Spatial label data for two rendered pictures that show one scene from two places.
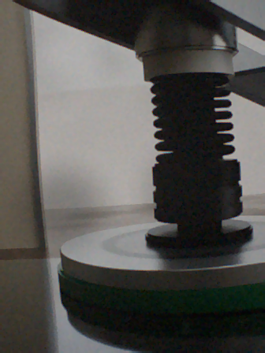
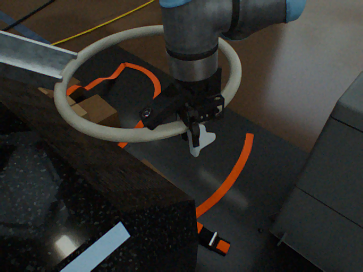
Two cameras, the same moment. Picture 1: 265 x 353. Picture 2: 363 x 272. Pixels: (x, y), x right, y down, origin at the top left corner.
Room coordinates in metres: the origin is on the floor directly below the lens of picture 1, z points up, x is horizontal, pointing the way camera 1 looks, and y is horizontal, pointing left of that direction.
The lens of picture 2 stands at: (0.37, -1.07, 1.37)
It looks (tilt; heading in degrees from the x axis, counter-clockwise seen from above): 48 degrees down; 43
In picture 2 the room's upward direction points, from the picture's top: straight up
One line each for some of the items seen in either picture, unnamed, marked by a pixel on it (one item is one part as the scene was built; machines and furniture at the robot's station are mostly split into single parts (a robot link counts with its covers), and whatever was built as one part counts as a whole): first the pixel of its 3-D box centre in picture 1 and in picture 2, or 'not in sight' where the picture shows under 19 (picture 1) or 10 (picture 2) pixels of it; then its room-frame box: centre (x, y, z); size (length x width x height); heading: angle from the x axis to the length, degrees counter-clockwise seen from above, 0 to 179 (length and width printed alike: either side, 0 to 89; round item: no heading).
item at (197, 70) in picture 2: not in sight; (191, 58); (0.72, -0.78, 1.09); 0.10 x 0.09 x 0.05; 66
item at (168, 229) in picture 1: (200, 249); not in sight; (0.40, -0.05, 0.84); 0.22 x 0.22 x 0.04
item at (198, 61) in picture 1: (187, 56); not in sight; (0.40, -0.05, 0.99); 0.07 x 0.07 x 0.04
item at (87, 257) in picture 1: (200, 244); not in sight; (0.40, -0.05, 0.84); 0.21 x 0.21 x 0.01
